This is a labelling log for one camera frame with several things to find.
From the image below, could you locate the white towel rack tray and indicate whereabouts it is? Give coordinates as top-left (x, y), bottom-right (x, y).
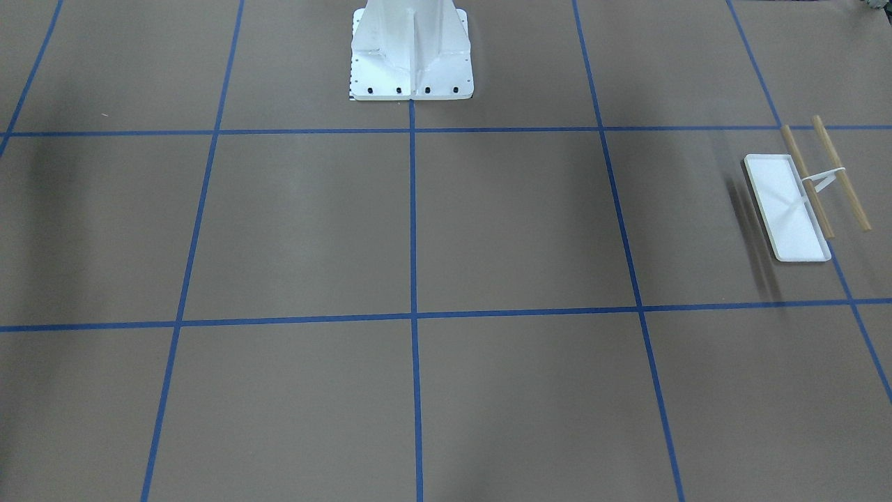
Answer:
top-left (744, 153), bottom-right (831, 263)

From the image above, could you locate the wooden rack rod inner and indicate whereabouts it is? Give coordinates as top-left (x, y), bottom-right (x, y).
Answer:
top-left (780, 124), bottom-right (836, 239)

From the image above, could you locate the wooden rack rod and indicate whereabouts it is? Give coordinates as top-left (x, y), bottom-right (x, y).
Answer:
top-left (811, 114), bottom-right (872, 232)
top-left (780, 124), bottom-right (836, 239)

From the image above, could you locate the wooden rack rod outer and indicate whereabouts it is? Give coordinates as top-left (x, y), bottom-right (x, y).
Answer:
top-left (811, 114), bottom-right (872, 232)

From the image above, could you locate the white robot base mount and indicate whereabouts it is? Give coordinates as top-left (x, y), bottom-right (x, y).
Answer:
top-left (348, 1), bottom-right (475, 101)

